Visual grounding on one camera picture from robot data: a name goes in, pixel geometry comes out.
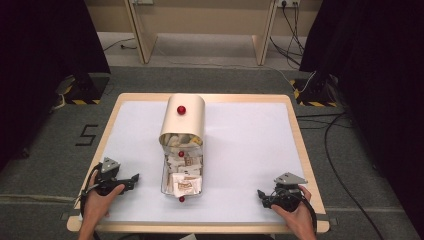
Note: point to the light wooden table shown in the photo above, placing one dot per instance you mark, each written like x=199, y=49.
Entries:
x=213, y=97

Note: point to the pile of white packets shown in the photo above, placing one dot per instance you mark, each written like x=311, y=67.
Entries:
x=184, y=181

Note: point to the white wall socket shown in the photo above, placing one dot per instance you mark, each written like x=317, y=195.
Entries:
x=289, y=2

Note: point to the open box with packets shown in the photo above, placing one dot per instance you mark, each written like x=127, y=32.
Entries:
x=165, y=186

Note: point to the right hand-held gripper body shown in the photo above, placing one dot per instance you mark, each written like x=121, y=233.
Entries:
x=289, y=195

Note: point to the stand base with hazard stripes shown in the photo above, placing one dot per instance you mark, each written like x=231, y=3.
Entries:
x=87, y=90
x=315, y=95

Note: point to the wooden desk leg panel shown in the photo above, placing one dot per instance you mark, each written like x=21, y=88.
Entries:
x=143, y=40
x=263, y=43

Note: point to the person's right hand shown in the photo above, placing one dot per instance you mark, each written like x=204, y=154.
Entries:
x=305, y=216

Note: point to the white table mat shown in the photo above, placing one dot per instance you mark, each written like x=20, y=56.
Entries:
x=246, y=153

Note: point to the dark curtain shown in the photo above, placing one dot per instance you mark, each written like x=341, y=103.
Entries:
x=43, y=60
x=376, y=66

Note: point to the beige box lid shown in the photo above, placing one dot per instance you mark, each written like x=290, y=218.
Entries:
x=186, y=123

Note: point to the person's left hand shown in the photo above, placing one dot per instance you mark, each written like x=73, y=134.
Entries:
x=96, y=206

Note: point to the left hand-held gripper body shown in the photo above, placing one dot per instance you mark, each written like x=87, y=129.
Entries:
x=110, y=165

